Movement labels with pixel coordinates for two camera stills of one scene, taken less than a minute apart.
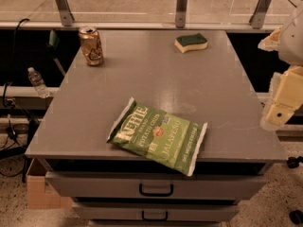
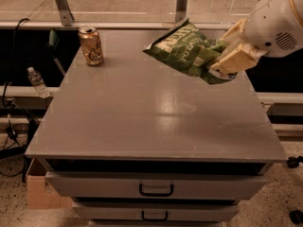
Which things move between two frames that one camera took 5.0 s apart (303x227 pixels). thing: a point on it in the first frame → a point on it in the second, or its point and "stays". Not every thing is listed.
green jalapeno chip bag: x=171 y=141 → x=187 y=49
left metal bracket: x=62 y=4 stays
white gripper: x=293 y=44 → x=272 y=26
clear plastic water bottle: x=38 y=82 stays
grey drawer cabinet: x=197 y=74 stays
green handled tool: x=52 y=44 stays
